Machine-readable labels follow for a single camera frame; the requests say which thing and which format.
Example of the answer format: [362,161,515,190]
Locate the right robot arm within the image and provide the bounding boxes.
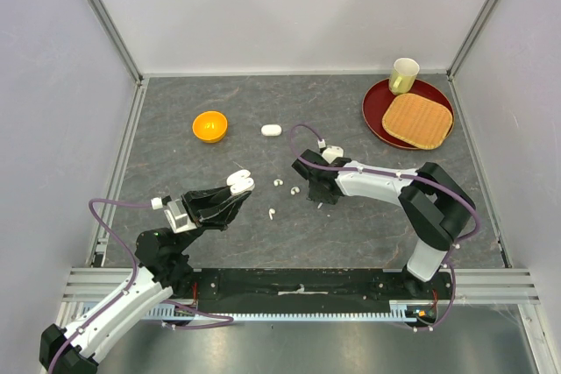
[292,149,480,299]

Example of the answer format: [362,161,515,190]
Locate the white oval closed case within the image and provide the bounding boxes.
[260,123,282,137]

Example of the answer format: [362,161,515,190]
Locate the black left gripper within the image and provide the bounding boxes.
[174,180,252,254]

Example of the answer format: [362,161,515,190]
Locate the slotted cable duct rail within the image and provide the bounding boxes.
[143,303,437,322]

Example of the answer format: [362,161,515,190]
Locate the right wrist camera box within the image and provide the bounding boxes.
[322,145,344,165]

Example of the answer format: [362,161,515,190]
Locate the woven bamboo mat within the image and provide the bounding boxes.
[381,93,453,150]

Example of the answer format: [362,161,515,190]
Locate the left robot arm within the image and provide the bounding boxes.
[39,179,254,373]

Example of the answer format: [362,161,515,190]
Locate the pale yellow mug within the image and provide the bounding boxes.
[388,58,420,95]

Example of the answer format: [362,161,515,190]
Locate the orange plastic bowl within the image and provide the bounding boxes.
[192,110,228,144]

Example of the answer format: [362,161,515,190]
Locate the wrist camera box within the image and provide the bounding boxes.
[164,199,196,234]
[322,145,344,165]

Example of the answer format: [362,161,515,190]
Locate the dark red round tray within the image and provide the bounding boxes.
[362,79,455,151]

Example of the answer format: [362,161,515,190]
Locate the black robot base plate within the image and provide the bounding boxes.
[174,268,452,313]

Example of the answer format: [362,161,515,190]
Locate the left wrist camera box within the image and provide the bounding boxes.
[164,199,196,234]

